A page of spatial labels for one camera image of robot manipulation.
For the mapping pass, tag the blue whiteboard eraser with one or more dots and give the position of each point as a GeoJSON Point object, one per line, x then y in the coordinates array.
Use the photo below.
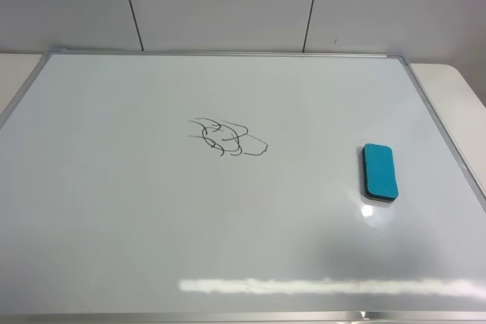
{"type": "Point", "coordinates": [379, 173]}

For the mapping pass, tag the black marker scribble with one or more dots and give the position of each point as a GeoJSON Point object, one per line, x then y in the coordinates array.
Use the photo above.
{"type": "Point", "coordinates": [228, 138]}

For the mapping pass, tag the white whiteboard with aluminium frame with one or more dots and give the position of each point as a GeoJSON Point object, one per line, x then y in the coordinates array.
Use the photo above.
{"type": "Point", "coordinates": [110, 212]}

